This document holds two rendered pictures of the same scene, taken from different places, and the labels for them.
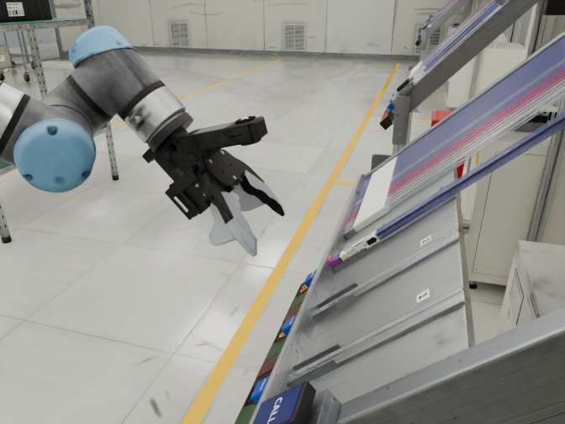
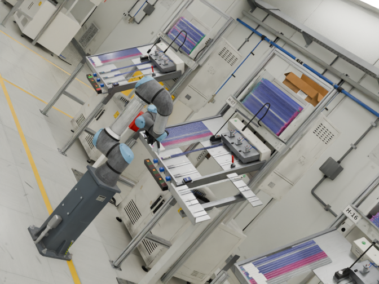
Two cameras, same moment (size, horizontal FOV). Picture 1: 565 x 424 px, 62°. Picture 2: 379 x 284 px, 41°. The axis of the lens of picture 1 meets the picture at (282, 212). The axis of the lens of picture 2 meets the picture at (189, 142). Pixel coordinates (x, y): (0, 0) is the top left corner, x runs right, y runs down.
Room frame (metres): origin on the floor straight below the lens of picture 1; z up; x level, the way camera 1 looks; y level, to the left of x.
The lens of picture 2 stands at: (-1.33, 2.92, 1.50)
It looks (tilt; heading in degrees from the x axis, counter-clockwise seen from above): 9 degrees down; 301
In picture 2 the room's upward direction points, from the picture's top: 41 degrees clockwise
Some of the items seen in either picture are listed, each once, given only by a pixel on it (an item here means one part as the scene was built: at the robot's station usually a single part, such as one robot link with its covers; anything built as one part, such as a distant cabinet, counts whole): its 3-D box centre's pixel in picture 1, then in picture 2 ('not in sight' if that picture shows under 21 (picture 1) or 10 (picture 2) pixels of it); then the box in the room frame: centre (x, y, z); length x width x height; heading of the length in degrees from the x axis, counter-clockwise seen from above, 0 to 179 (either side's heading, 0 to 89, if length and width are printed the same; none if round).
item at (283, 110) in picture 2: not in sight; (274, 107); (0.39, -0.55, 1.52); 0.51 x 0.13 x 0.27; 163
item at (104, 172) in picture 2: not in sight; (109, 172); (0.39, 0.54, 0.60); 0.15 x 0.15 x 0.10
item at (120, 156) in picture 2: not in sight; (120, 156); (0.39, 0.55, 0.72); 0.13 x 0.12 x 0.14; 21
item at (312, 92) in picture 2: not in sight; (310, 90); (0.41, -0.87, 1.82); 0.68 x 0.30 x 0.20; 163
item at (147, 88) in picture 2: not in sight; (127, 116); (0.51, 0.60, 0.92); 0.15 x 0.12 x 0.55; 21
